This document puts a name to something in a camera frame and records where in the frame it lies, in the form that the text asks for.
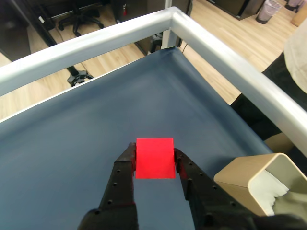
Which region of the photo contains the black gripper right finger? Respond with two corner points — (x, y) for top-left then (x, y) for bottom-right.
(173, 148), (262, 230)

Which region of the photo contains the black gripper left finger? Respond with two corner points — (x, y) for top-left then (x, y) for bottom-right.
(79, 142), (140, 230)

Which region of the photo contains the red cube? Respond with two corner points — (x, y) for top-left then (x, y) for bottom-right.
(135, 138), (176, 180)

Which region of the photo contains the beige rounded box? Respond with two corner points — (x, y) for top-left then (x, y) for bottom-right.
(213, 152), (307, 218)

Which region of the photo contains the brown cardboard box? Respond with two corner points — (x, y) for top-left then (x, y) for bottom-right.
(291, 4), (307, 26)

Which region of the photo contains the white tissue paper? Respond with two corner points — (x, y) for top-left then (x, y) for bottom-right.
(250, 169), (290, 215)

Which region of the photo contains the grey-blue table mat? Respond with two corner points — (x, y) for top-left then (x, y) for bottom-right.
(0, 46), (274, 230)

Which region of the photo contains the black stand foot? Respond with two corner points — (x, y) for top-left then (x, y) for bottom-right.
(66, 66), (94, 88)

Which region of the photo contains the white table leg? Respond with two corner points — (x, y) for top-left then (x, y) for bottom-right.
(163, 0), (183, 50)

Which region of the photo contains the person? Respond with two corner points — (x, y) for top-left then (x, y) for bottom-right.
(230, 23), (307, 144)

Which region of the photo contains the black office chair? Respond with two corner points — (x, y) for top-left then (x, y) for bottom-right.
(58, 0), (105, 37)

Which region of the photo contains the mesh waste bin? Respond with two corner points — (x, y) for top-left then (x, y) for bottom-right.
(255, 0), (283, 24)

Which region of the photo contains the silver metal frame rail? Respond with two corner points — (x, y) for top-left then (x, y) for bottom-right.
(0, 6), (307, 150)

